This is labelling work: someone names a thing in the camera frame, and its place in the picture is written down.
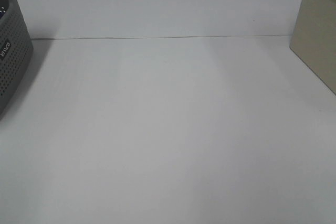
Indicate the blue microfibre towel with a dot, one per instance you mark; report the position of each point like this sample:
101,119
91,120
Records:
2,11

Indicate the beige storage box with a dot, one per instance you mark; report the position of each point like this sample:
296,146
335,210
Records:
313,38

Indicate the grey perforated plastic basket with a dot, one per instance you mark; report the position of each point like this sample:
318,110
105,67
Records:
16,50

